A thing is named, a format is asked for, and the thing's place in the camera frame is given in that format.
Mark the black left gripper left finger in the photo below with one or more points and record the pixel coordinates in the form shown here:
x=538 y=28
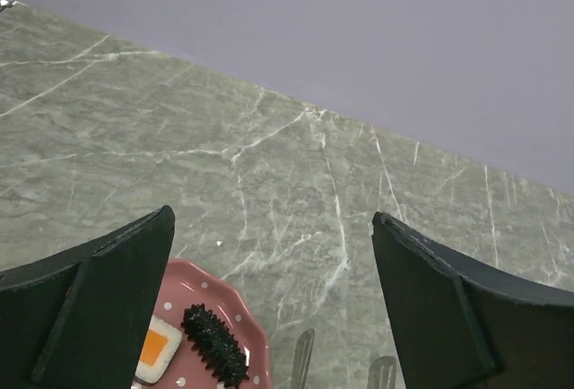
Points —
x=78 y=318

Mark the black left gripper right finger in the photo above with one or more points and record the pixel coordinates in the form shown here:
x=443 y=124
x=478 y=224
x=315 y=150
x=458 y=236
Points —
x=460 y=323

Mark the metal serving tongs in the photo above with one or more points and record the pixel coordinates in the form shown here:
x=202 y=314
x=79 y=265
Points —
x=382 y=371

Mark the pink dotted plate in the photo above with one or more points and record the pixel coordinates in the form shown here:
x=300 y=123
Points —
x=185 y=284

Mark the orange centre sushi roll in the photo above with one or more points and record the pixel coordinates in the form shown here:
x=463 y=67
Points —
x=160 y=346

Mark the black spiky sea cucumber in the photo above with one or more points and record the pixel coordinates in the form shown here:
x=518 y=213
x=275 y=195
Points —
x=216 y=345

